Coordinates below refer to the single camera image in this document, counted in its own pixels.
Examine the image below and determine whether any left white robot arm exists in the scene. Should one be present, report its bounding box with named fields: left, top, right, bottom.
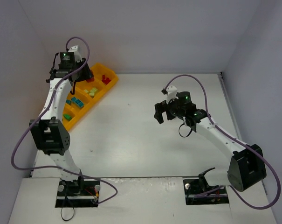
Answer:
left=29, top=46, right=94, bottom=187

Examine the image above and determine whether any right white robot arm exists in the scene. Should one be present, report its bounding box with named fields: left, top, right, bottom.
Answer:
left=154, top=91, right=267, bottom=192

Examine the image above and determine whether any red arch lego piece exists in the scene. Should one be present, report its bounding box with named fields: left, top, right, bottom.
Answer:
left=102, top=75, right=111, bottom=85

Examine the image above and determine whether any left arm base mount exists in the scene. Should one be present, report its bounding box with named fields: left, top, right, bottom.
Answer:
left=55, top=179, right=101, bottom=208

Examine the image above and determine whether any dark green lego brick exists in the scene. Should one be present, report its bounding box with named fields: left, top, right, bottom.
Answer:
left=63, top=114, right=72, bottom=121

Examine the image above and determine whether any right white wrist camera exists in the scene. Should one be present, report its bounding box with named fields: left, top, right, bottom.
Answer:
left=161, top=85, right=178, bottom=104

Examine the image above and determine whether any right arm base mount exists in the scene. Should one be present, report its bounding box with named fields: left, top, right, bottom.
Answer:
left=183, top=168, right=229, bottom=205

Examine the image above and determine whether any large red rounded lego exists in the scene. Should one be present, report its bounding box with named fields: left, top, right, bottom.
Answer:
left=85, top=78, right=95, bottom=83

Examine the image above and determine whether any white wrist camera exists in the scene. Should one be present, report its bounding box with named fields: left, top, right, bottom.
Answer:
left=161, top=85, right=178, bottom=104
left=68, top=45, right=82, bottom=61

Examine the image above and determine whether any light blue lego brick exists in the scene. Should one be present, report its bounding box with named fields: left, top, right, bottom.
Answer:
left=75, top=99, right=84, bottom=108

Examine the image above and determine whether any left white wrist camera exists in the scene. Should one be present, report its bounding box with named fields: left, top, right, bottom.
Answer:
left=68, top=45, right=82, bottom=61

